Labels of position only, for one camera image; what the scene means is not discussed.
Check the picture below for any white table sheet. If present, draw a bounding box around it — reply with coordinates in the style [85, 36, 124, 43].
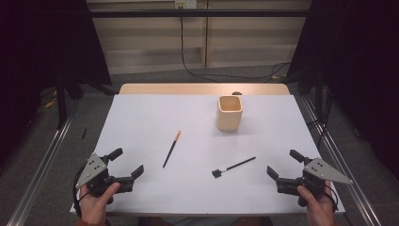
[69, 93, 346, 217]

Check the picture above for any black horizontal frame bar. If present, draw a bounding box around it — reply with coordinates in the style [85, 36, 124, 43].
[88, 8, 311, 19]

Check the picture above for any aluminium frame rail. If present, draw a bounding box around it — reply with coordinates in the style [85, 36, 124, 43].
[300, 93, 383, 226]
[6, 103, 81, 226]

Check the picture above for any black pencil with orange end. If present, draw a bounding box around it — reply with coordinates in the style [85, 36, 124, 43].
[162, 129, 182, 169]

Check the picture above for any person's right hand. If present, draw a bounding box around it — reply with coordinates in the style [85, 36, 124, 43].
[296, 181, 337, 226]

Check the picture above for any hand-held gripper cable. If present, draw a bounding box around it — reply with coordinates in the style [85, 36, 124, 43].
[72, 165, 88, 218]
[325, 184, 341, 212]

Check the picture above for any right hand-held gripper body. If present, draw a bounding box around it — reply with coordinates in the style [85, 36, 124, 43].
[276, 156, 353, 208]

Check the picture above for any black curtain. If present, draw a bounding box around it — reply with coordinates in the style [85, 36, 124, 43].
[0, 0, 113, 172]
[286, 0, 399, 182]

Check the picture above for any black wall cable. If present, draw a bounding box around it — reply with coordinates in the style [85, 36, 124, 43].
[179, 6, 291, 83]

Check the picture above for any left hand-held gripper cable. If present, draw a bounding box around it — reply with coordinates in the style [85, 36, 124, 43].
[72, 165, 88, 218]

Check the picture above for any black metal stand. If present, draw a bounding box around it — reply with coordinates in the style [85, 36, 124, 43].
[314, 67, 325, 121]
[56, 73, 69, 130]

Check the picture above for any person's left hand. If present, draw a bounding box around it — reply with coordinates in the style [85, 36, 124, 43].
[79, 183, 121, 225]

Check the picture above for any white wall outlet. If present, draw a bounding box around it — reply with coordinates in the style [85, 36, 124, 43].
[174, 0, 199, 9]

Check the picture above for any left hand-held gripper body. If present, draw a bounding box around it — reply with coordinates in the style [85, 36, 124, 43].
[75, 153, 136, 198]

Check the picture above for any beige square cup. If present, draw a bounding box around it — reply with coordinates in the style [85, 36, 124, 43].
[215, 94, 244, 132]

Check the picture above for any right hand-held gripper cable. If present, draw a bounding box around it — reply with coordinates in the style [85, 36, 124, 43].
[325, 184, 341, 212]

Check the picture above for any small black brush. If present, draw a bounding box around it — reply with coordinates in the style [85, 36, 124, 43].
[211, 156, 257, 179]

